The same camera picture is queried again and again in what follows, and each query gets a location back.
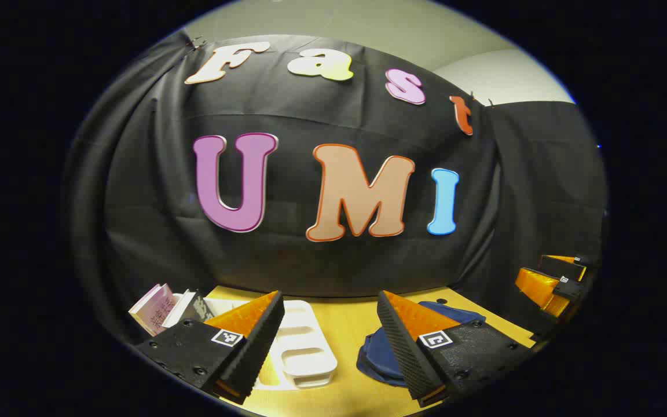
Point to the pink book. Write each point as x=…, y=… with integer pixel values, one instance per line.
x=154, y=310

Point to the white bookshelf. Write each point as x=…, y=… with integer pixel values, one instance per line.
x=304, y=347

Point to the black backdrop cloth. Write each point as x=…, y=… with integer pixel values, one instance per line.
x=287, y=260

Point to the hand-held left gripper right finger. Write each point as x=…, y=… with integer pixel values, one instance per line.
x=400, y=347

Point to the dark cover book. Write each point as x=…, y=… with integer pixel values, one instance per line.
x=191, y=310

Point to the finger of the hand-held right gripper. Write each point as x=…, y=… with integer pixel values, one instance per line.
x=562, y=267
x=536, y=286

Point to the blue schoolbag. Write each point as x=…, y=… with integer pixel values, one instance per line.
x=377, y=353

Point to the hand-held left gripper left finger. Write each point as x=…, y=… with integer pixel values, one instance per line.
x=261, y=341

